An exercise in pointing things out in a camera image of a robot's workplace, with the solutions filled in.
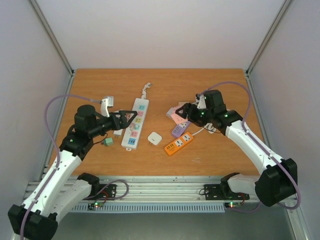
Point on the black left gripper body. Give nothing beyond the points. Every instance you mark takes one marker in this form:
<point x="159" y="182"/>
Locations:
<point x="116" y="126"/>

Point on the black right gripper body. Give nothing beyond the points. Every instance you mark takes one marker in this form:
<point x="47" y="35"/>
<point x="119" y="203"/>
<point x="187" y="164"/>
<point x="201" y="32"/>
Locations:
<point x="190" y="113"/>

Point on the pink cube socket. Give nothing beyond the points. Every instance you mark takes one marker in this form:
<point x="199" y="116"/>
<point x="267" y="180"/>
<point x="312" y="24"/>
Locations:
<point x="175" y="117"/>

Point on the white charger with pink cable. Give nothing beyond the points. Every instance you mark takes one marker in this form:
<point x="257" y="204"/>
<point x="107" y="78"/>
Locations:
<point x="117" y="133"/>

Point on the white power strip pastel sockets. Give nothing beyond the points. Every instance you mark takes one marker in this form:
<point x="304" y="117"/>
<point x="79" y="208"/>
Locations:
<point x="132" y="134"/>

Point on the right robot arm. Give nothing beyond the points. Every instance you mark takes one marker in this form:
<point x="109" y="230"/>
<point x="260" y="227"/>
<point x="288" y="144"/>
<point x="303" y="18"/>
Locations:
<point x="278" y="177"/>

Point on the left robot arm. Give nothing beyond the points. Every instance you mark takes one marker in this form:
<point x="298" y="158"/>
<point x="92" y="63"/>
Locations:
<point x="37" y="218"/>

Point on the purple power strip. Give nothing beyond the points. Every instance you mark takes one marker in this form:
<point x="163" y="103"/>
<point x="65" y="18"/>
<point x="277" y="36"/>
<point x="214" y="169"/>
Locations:
<point x="180" y="129"/>

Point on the green small charger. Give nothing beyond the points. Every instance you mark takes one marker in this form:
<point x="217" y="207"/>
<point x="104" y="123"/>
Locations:
<point x="108" y="141"/>

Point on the white flat charger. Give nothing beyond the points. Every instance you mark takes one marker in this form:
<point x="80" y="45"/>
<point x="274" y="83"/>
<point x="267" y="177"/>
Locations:
<point x="154" y="138"/>

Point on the orange power strip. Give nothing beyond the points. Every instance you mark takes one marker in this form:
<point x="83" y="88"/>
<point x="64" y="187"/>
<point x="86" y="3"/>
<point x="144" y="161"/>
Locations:
<point x="178" y="144"/>

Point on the left small circuit board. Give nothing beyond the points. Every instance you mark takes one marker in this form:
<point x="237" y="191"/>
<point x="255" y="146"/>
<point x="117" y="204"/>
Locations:
<point x="94" y="206"/>

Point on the small circuit board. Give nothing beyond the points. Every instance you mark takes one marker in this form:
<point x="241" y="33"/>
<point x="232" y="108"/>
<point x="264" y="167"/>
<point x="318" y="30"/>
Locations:
<point x="94" y="206"/>
<point x="232" y="204"/>

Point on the right small circuit board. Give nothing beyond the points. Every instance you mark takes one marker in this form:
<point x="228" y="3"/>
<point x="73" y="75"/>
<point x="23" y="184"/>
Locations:
<point x="232" y="204"/>

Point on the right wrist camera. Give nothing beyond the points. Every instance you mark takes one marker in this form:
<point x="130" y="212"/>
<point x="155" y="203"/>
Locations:
<point x="200" y="101"/>

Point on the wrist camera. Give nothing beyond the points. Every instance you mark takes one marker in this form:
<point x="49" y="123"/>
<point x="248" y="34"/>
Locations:
<point x="106" y="103"/>
<point x="200" y="101"/>

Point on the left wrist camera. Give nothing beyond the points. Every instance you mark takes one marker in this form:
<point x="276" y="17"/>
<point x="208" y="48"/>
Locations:
<point x="106" y="103"/>

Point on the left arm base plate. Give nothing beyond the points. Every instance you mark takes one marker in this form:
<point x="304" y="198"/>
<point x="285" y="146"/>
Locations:
<point x="108" y="192"/>

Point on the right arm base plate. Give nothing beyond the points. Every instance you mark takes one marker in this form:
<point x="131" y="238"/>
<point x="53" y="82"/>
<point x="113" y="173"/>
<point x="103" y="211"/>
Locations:
<point x="213" y="192"/>

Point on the grey slotted cable duct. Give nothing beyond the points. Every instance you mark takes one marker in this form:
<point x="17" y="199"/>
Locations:
<point x="132" y="208"/>

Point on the aluminium frame post right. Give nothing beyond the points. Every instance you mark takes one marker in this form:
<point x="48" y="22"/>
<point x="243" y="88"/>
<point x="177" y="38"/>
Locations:
<point x="269" y="34"/>

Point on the aluminium frame post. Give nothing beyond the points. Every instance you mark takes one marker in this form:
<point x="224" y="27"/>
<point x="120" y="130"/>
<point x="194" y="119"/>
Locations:
<point x="49" y="32"/>
<point x="269" y="34"/>

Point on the aluminium frame post left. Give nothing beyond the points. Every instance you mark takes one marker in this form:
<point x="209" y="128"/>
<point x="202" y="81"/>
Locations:
<point x="49" y="32"/>

